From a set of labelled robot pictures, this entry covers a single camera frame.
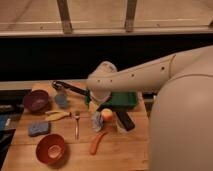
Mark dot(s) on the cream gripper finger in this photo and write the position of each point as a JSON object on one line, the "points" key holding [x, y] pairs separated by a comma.
{"points": [[92, 107]]}

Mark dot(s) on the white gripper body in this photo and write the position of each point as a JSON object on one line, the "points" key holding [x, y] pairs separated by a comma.
{"points": [[104, 68]]}

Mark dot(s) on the blue sponge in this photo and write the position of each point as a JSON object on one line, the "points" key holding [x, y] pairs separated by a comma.
{"points": [[38, 128]]}

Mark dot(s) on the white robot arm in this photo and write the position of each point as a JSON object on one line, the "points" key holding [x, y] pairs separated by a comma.
{"points": [[181, 121]]}

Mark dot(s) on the green plastic tray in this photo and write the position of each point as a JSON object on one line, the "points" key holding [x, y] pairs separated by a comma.
{"points": [[122, 100]]}

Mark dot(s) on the blue grey cloth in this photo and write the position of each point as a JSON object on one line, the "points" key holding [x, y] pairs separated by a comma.
{"points": [[97, 121]]}

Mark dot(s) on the red yellow apple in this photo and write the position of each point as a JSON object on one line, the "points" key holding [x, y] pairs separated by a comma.
{"points": [[107, 114]]}

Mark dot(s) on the metal fork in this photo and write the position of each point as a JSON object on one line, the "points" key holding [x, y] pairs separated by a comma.
{"points": [[77, 118]]}

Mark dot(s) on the small blue cup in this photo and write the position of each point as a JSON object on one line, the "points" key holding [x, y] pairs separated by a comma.
{"points": [[61, 100]]}

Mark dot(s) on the black rectangular block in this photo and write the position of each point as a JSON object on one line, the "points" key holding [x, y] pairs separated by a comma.
{"points": [[125, 120]]}

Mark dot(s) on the wooden cutting board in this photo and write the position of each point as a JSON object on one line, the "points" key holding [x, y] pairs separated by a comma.
{"points": [[117, 151]]}

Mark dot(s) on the orange carrot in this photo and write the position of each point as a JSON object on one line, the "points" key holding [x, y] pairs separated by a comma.
{"points": [[95, 142]]}

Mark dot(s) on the black ladle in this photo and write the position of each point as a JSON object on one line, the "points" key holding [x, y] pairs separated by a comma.
{"points": [[60, 85]]}

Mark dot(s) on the yellow banana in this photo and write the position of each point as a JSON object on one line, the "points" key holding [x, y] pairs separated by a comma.
{"points": [[56, 115]]}

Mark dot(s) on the purple bowl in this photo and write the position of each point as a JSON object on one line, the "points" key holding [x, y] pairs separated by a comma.
{"points": [[36, 100]]}

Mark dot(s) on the red bowl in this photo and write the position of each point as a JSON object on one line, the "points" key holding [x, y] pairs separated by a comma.
{"points": [[50, 149]]}

